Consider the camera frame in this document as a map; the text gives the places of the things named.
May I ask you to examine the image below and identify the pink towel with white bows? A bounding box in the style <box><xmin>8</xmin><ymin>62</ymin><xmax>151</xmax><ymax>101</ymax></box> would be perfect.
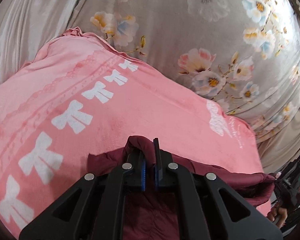
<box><xmin>0</xmin><ymin>28</ymin><xmax>262</xmax><ymax>237</ymax></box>

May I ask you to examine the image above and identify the person's right hand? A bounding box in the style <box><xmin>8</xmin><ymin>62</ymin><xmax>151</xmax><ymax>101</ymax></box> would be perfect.
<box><xmin>266</xmin><ymin>201</ymin><xmax>288</xmax><ymax>229</ymax></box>

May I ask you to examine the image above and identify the grey floral bed sheet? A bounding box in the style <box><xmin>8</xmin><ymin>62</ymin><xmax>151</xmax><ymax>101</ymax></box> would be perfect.
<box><xmin>69</xmin><ymin>0</ymin><xmax>300</xmax><ymax>172</ymax></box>

